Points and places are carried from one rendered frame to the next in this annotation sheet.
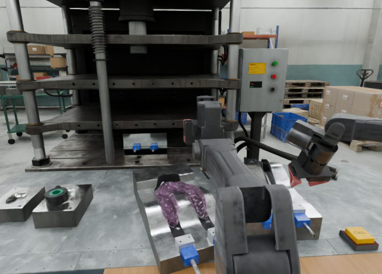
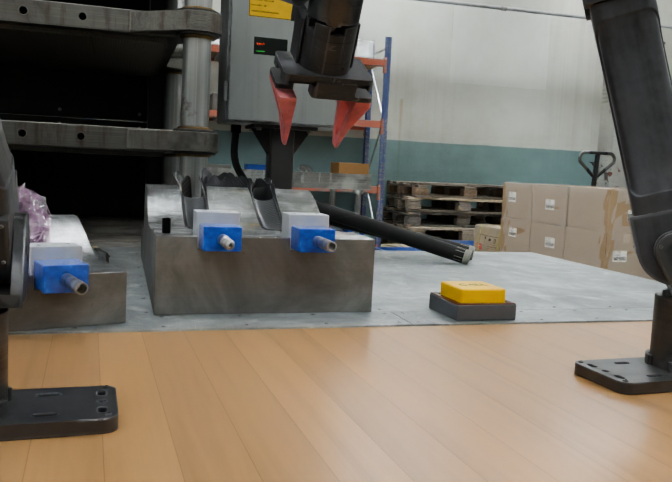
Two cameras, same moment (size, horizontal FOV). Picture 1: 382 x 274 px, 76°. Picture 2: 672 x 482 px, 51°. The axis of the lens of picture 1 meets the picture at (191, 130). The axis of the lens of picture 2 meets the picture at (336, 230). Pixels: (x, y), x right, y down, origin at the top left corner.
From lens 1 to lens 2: 0.48 m
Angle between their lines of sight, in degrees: 17
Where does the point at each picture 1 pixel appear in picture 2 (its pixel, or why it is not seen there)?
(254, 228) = (180, 265)
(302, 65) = (456, 145)
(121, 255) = not seen: outside the picture
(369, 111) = (603, 232)
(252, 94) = (261, 71)
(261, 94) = not seen: hidden behind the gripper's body
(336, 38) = (532, 85)
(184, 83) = (60, 15)
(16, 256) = not seen: outside the picture
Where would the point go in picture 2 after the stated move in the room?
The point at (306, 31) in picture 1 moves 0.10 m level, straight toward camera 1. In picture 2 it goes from (461, 61) to (461, 60)
